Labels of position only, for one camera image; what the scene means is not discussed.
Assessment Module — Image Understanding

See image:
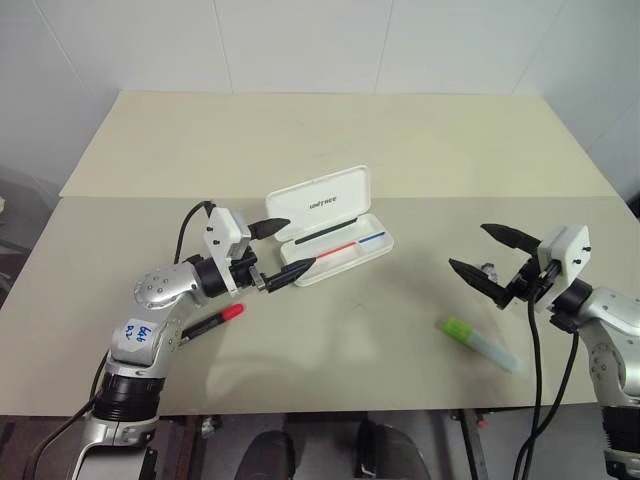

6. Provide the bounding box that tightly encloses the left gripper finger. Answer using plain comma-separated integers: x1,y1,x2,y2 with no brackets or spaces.
249,217,293,241
263,256,318,295

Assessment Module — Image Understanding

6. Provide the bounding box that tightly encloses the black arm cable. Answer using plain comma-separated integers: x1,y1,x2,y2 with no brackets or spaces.
513,282,582,480
173,200,217,263

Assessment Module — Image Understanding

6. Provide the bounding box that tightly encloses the dark rounded shape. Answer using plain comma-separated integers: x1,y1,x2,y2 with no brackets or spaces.
355,419,442,480

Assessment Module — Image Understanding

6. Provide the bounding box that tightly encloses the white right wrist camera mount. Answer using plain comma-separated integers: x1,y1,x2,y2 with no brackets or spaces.
536,224,592,312

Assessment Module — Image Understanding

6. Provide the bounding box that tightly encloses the red pen in case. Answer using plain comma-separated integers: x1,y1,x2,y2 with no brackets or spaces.
314,230,387,259

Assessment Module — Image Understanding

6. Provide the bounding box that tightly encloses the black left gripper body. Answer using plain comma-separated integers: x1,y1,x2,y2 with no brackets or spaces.
227,244,272,294

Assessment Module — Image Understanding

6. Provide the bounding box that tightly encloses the black pen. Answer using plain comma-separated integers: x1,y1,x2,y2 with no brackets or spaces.
293,216,359,247

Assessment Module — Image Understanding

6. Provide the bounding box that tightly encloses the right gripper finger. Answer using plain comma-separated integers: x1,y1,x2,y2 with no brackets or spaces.
480,222,543,259
447,257,512,309

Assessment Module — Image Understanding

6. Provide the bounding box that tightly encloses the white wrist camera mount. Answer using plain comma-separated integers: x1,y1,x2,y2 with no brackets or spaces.
536,224,592,312
203,206,252,294

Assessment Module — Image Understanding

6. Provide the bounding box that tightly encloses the white open pencil case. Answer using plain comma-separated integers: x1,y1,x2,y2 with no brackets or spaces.
263,163,396,289

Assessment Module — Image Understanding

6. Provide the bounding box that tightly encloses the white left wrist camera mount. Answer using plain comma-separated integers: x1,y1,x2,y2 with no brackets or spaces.
203,206,252,294

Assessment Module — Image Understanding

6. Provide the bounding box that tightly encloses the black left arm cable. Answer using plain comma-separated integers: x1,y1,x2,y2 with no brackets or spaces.
173,200,217,263

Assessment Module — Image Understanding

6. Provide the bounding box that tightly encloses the black marker with red cap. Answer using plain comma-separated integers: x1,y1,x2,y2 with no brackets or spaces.
179,301,247,344

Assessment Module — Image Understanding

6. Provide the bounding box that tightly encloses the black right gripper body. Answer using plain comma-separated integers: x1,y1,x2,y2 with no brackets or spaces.
501,246,557,303

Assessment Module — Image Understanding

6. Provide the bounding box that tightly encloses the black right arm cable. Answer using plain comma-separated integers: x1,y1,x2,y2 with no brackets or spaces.
513,282,582,480

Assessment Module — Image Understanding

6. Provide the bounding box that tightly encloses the pale highlighter with green cap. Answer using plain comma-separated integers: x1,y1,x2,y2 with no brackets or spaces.
438,314,525,375

